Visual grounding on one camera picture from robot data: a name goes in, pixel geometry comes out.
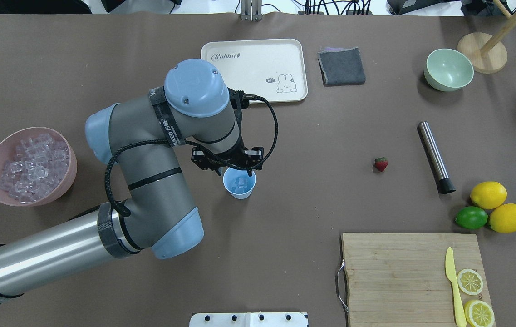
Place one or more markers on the light blue plastic cup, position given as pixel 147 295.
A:
pixel 239 183

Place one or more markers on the yellow lemon near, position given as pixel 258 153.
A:
pixel 503 218

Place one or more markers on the aluminium frame post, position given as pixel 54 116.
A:
pixel 251 10

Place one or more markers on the grey folded cloth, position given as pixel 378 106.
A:
pixel 341 67

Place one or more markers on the yellow lemon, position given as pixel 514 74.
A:
pixel 503 218
pixel 488 195

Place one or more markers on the lemon slice lower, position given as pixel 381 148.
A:
pixel 479 314

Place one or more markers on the pink bowl of ice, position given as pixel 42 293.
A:
pixel 37 166

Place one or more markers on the yellow lemon far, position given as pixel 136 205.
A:
pixel 488 195

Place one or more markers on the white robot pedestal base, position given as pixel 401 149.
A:
pixel 250 319

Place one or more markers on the wooden cutting board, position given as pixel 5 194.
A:
pixel 398 279

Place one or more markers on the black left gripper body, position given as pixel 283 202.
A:
pixel 203 160

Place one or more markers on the green lime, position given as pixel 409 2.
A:
pixel 471 217

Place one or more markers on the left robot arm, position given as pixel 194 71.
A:
pixel 149 204

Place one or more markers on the lemon slice upper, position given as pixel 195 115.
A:
pixel 470 282

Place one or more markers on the cream rabbit tray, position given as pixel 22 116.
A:
pixel 271 68

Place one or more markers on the red strawberry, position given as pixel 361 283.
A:
pixel 380 164

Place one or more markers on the lemon slice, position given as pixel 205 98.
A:
pixel 479 314
pixel 470 282

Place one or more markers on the mint green bowl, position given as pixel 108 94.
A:
pixel 448 70

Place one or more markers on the yellow plastic knife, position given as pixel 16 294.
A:
pixel 450 273

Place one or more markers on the wooden cup tree stand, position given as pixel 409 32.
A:
pixel 485 52

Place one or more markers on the steel muddler black tip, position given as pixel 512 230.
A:
pixel 439 170

